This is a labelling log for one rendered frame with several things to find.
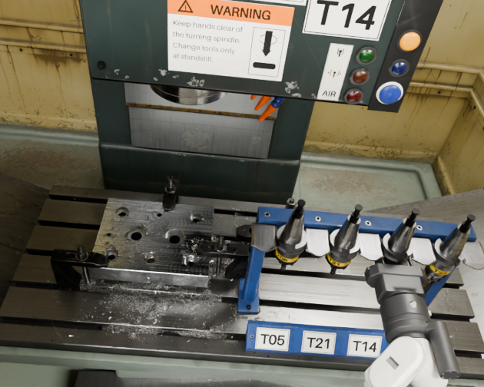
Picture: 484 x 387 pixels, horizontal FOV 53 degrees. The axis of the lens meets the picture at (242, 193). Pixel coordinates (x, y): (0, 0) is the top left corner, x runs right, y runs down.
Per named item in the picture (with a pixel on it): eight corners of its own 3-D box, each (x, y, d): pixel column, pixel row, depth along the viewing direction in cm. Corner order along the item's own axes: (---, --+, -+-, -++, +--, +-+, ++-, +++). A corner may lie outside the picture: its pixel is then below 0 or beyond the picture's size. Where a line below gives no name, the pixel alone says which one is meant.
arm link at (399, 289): (433, 260, 97) (450, 313, 89) (416, 287, 104) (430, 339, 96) (372, 255, 97) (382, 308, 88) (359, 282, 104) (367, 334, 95)
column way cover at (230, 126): (270, 162, 163) (299, 15, 126) (127, 149, 160) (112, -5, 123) (270, 152, 166) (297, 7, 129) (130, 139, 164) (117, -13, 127)
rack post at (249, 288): (258, 314, 123) (276, 241, 101) (237, 312, 122) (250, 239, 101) (259, 280, 130) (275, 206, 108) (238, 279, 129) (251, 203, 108)
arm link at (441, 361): (399, 343, 98) (412, 401, 90) (374, 321, 92) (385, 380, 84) (455, 327, 93) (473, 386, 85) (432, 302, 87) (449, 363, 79)
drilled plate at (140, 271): (207, 287, 122) (208, 276, 118) (90, 278, 120) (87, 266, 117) (213, 218, 138) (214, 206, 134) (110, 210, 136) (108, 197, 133)
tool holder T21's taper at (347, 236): (355, 233, 101) (364, 212, 96) (356, 250, 98) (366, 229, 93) (334, 230, 101) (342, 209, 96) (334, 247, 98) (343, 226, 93)
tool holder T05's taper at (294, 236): (303, 229, 101) (309, 207, 96) (302, 246, 98) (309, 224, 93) (282, 226, 101) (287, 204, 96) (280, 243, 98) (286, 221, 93)
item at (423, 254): (437, 266, 99) (439, 264, 99) (412, 265, 99) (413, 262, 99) (429, 239, 104) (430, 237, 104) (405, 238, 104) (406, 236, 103)
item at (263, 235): (277, 253, 98) (277, 251, 97) (250, 251, 98) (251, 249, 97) (276, 226, 103) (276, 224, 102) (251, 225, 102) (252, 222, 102)
